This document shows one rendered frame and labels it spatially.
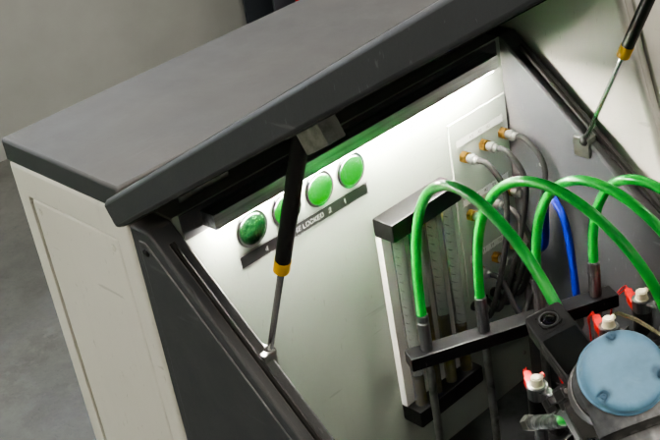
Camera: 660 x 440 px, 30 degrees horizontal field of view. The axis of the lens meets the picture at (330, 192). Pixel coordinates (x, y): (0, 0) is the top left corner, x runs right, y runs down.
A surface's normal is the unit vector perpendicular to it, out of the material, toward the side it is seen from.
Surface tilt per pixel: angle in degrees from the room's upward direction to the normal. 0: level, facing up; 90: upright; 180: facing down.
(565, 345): 17
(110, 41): 90
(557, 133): 90
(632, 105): 90
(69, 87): 90
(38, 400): 0
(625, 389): 45
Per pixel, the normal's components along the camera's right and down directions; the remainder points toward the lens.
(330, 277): 0.69, 0.25
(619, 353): -0.09, -0.27
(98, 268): -0.71, 0.43
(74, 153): -0.15, -0.87
